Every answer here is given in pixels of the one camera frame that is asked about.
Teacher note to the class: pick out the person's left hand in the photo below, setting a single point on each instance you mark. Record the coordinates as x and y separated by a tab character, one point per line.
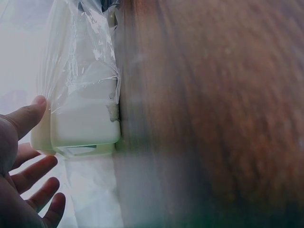
9	190

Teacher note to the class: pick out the white plastic box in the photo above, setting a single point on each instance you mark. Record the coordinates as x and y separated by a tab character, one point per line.
83	126

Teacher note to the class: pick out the clear plastic bag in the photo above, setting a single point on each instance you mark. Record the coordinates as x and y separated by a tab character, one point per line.
78	47

